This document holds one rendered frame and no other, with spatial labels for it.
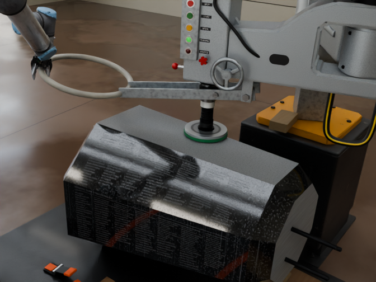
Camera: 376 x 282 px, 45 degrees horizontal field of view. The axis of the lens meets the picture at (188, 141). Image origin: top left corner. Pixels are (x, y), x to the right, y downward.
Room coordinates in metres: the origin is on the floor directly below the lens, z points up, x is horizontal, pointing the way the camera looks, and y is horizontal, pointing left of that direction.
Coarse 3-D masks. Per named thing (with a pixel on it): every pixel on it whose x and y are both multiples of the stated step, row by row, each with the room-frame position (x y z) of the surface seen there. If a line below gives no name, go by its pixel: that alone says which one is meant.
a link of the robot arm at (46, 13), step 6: (42, 12) 2.15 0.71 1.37; (48, 12) 2.16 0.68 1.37; (54, 12) 2.19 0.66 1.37; (48, 18) 2.16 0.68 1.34; (54, 18) 2.19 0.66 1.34; (48, 24) 2.16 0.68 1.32; (54, 24) 2.19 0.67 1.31; (48, 30) 2.17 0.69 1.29; (54, 30) 2.21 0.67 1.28; (48, 36) 2.17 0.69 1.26
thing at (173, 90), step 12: (132, 84) 2.27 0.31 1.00; (144, 84) 2.24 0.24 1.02; (156, 84) 2.22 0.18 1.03; (168, 84) 2.20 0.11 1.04; (180, 84) 2.19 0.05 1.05; (192, 84) 2.17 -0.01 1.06; (228, 84) 2.11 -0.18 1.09; (132, 96) 2.15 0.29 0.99; (144, 96) 2.12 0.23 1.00; (156, 96) 2.11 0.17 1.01; (168, 96) 2.09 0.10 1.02; (180, 96) 2.07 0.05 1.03; (192, 96) 2.05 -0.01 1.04; (204, 96) 2.03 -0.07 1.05; (216, 96) 2.00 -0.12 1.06; (228, 96) 2.00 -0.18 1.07; (240, 96) 1.98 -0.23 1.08; (252, 96) 1.96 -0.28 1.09
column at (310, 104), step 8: (296, 88) 2.61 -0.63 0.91; (296, 96) 2.56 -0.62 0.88; (304, 96) 2.45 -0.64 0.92; (312, 96) 2.45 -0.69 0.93; (320, 96) 2.44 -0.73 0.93; (296, 104) 2.51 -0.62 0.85; (304, 104) 2.45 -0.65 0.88; (312, 104) 2.44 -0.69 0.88; (320, 104) 2.44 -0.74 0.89; (304, 112) 2.45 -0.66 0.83; (312, 112) 2.44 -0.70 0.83; (320, 112) 2.44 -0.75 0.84; (312, 120) 2.44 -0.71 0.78; (320, 120) 2.44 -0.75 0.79
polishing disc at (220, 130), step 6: (198, 120) 2.18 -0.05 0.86; (186, 126) 2.09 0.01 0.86; (192, 126) 2.10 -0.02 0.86; (216, 126) 2.11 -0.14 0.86; (222, 126) 2.12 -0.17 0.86; (186, 132) 2.04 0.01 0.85; (192, 132) 2.03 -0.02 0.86; (198, 132) 2.04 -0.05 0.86; (204, 132) 2.04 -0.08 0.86; (210, 132) 2.04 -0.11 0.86; (216, 132) 2.05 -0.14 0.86; (222, 132) 2.05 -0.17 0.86; (198, 138) 1.99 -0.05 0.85; (204, 138) 1.98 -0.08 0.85; (210, 138) 1.99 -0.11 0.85; (216, 138) 2.00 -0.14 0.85
